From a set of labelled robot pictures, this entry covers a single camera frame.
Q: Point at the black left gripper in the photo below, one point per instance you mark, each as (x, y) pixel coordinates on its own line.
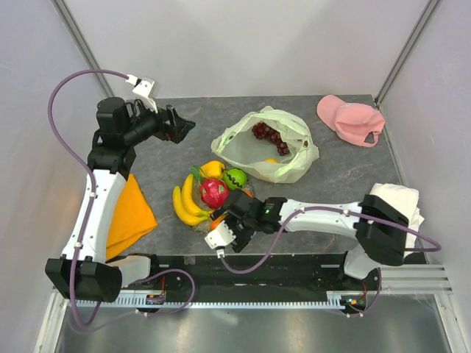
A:
(180, 126)

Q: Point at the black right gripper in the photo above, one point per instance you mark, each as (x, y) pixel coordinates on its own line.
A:
(241, 240)

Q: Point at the red fake dragon fruit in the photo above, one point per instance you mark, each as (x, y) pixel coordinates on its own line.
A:
(213, 191)

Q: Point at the yellow fake bell pepper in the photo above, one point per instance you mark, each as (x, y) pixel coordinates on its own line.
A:
(213, 170)

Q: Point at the translucent green plastic bag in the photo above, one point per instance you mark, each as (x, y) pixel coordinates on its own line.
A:
(239, 147)

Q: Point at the green fake apple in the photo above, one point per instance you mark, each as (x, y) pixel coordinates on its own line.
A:
(234, 178)

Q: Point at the yellow fake banana bunch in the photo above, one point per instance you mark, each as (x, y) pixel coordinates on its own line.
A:
(185, 207)

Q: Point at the dark red fake grapes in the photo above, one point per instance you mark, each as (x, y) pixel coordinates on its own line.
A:
(263, 131)

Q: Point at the orange green fake mango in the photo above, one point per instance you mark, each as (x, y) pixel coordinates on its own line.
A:
(217, 221)

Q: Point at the orange fake orange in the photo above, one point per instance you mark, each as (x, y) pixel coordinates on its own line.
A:
(248, 192)

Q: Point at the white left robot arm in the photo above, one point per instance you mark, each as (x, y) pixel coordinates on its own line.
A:
(82, 272)

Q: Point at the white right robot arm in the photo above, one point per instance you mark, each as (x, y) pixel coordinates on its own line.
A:
(379, 229)

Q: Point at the speckled glass plate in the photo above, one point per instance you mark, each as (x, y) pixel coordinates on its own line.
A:
(202, 226)

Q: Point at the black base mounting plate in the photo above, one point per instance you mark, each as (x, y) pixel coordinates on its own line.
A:
(317, 273)

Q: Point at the orange cloth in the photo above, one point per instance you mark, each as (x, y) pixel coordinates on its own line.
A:
(132, 219)

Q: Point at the pink baseball cap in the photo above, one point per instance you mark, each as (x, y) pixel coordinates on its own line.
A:
(355, 123)

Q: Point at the white folded towel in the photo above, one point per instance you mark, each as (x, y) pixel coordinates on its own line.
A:
(403, 199)

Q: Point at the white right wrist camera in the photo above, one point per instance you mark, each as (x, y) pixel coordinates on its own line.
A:
(219, 238)

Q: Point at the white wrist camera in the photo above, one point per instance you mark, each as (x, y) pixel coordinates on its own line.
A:
(219, 238)
(144, 89)

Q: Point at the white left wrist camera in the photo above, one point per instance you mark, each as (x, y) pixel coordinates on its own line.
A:
(144, 89)

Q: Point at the grey slotted cable duct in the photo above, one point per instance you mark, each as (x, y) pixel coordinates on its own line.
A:
(143, 300)

